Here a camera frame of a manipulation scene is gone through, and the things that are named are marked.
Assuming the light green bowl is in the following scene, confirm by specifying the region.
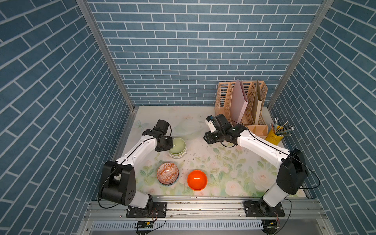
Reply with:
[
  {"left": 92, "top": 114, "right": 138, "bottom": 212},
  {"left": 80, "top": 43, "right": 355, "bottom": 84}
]
[{"left": 169, "top": 138, "right": 187, "bottom": 153}]

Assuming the white bowl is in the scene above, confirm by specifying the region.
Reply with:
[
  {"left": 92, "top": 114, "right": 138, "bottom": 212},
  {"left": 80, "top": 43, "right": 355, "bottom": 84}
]
[{"left": 168, "top": 152, "right": 186, "bottom": 159}]

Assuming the red patterned bowl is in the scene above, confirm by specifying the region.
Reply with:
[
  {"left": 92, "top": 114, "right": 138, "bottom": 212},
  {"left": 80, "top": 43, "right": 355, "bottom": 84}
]
[{"left": 157, "top": 162, "right": 179, "bottom": 186}]

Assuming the orange bowl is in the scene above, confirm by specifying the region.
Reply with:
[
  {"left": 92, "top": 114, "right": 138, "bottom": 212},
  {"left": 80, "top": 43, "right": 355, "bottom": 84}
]
[{"left": 187, "top": 170, "right": 208, "bottom": 191}]

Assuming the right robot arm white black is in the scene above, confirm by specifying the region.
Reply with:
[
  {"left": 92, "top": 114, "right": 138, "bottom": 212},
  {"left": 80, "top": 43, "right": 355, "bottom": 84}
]
[{"left": 204, "top": 121, "right": 315, "bottom": 217}]

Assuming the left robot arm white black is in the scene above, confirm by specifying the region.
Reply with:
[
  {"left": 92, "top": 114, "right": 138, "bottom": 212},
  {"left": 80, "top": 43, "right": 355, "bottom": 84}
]
[{"left": 98, "top": 129, "right": 173, "bottom": 210}]

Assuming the peach plastic file organizer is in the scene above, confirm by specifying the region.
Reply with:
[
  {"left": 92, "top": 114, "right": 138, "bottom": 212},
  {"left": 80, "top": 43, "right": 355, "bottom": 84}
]
[{"left": 214, "top": 81, "right": 268, "bottom": 138}]

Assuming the pink folder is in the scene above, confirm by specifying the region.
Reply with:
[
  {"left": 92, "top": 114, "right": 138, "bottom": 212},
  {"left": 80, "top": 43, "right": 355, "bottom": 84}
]
[{"left": 230, "top": 80, "right": 248, "bottom": 125}]

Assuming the beige folder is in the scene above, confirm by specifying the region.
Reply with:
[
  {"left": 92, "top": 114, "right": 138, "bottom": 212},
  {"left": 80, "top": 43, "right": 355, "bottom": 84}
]
[{"left": 252, "top": 80, "right": 262, "bottom": 125}]

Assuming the yellow pen cup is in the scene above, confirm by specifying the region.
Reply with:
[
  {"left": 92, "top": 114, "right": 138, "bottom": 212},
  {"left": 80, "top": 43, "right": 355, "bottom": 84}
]
[{"left": 265, "top": 128, "right": 284, "bottom": 146}]

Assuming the pens bundle in cup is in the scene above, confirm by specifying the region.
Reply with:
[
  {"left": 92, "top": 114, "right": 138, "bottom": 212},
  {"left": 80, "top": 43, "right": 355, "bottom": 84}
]
[{"left": 271, "top": 117, "right": 295, "bottom": 137}]

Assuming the green circuit board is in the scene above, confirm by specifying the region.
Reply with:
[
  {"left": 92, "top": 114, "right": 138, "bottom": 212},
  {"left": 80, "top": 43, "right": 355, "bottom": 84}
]
[{"left": 135, "top": 221, "right": 154, "bottom": 230}]

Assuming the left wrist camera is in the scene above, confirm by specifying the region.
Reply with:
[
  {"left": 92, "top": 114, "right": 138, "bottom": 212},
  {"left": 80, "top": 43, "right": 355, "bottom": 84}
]
[{"left": 153, "top": 119, "right": 172, "bottom": 137}]

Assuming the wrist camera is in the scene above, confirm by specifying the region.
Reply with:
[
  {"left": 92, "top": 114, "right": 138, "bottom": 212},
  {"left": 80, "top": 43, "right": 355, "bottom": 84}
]
[
  {"left": 153, "top": 119, "right": 172, "bottom": 137},
  {"left": 206, "top": 114, "right": 232, "bottom": 133}
]

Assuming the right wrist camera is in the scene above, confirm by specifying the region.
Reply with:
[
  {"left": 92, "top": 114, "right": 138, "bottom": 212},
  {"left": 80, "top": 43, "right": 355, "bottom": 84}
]
[{"left": 206, "top": 114, "right": 232, "bottom": 133}]

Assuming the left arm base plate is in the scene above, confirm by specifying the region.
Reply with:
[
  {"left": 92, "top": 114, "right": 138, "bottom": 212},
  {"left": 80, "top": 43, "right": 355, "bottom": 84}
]
[{"left": 126, "top": 200, "right": 167, "bottom": 218}]

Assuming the aluminium mounting rail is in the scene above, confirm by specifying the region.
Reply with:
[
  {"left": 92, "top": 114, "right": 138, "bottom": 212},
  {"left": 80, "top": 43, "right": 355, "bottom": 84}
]
[{"left": 83, "top": 196, "right": 328, "bottom": 221}]

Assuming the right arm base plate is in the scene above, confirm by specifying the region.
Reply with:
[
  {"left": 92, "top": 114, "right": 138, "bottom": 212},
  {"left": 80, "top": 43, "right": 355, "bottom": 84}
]
[{"left": 243, "top": 200, "right": 286, "bottom": 217}]

